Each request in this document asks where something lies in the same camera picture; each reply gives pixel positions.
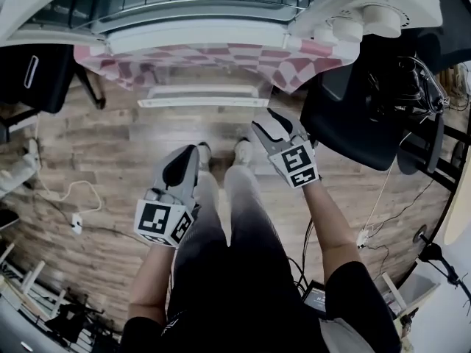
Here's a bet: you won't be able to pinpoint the black floor stand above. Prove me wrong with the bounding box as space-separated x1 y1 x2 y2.
414 224 471 293

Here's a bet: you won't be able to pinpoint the person's right forearm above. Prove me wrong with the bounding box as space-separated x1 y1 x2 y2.
301 180 364 283

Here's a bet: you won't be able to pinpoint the person's left forearm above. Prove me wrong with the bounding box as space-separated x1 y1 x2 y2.
127 243 176 322

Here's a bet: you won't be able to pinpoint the person's grey trousers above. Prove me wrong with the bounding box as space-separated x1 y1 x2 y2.
167 166 296 310

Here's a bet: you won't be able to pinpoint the white power cable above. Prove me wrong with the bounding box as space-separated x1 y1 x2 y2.
363 130 414 235
34 115 103 221

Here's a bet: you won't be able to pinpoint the black recorder box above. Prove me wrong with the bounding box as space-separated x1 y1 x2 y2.
301 279 329 313

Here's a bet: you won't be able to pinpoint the person's dark shirt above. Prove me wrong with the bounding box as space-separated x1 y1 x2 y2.
120 263 403 353

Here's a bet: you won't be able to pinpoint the black device with cables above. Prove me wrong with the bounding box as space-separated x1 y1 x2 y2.
367 55 452 125

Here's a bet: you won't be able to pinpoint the black mesh office chair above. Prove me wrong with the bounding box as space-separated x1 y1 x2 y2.
300 0 471 194

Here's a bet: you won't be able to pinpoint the pile of wooden slats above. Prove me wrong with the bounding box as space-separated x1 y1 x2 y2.
0 240 47 309

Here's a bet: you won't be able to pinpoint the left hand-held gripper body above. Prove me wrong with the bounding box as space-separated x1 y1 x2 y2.
133 188 202 249

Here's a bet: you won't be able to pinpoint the pile of cables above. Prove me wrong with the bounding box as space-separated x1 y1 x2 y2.
441 63 471 99

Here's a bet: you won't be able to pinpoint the black floor cable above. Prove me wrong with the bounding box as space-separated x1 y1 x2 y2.
367 178 437 235

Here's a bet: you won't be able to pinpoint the person's right shoe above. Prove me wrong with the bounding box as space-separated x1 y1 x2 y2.
233 139 255 167

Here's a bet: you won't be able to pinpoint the pink checkered tablecloth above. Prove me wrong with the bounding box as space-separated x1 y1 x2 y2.
73 38 360 96

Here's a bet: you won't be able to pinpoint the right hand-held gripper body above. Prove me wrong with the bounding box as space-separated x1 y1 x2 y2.
267 139 319 190

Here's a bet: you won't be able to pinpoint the white plastic bin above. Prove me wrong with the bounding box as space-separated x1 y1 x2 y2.
399 272 442 309

